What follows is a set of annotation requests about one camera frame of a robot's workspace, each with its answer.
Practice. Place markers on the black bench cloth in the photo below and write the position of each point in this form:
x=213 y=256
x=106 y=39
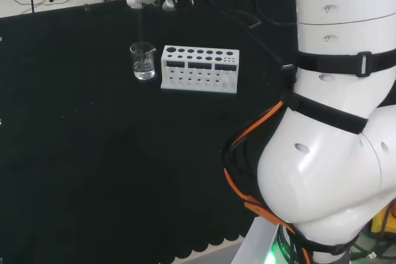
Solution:
x=108 y=152

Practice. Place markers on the white test tube rack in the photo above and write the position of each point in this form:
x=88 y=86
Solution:
x=198 y=72

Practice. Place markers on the clear glass beaker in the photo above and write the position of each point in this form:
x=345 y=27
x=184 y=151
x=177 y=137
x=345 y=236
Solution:
x=143 y=70

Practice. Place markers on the yellow stop button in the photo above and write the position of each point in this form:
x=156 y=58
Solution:
x=379 y=220

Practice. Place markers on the clear glass rod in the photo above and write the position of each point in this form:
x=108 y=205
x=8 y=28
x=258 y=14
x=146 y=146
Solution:
x=141 y=29

